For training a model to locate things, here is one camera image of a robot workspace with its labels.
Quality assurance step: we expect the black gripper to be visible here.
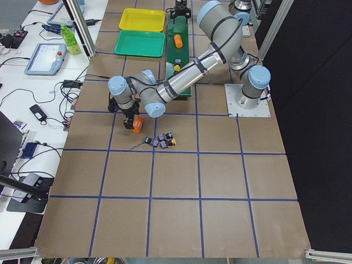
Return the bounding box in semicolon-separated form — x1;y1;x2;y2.
169;0;191;19
108;96;140;130

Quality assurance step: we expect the orange cylinder with text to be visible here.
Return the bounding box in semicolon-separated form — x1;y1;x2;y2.
133;115;144;133

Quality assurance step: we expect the green push button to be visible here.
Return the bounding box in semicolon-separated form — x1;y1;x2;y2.
143;136;152;144
158;132;174;141

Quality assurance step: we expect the plain orange cylinder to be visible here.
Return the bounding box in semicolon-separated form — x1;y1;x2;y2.
173;34;183;48

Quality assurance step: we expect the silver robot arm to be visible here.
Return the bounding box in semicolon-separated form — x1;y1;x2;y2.
108;1;271;129
166;0;251;26

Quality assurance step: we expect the green conveyor belt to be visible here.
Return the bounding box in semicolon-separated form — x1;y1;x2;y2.
163;16;193;100

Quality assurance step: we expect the yellow plastic tray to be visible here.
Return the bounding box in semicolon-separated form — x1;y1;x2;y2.
119;8;166;32

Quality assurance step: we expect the green plastic tray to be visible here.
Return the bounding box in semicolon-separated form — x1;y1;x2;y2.
114;30;166;58

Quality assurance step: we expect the black power adapter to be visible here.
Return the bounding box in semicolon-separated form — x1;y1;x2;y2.
62;80;83;89

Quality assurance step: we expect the near teach pendant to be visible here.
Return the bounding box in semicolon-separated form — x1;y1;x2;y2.
24;43;67;76

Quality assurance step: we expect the teach pendant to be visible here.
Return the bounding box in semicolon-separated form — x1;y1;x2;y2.
47;3;74;28
24;43;67;76

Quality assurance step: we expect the green tea bottle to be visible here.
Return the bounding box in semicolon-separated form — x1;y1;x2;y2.
60;24;82;56

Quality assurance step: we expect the far teach pendant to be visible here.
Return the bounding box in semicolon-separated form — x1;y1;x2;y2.
47;3;74;28

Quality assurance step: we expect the aluminium frame post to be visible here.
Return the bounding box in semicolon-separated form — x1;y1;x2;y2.
63;0;96;58

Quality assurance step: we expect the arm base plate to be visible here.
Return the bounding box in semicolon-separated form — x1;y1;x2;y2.
224;84;271;118

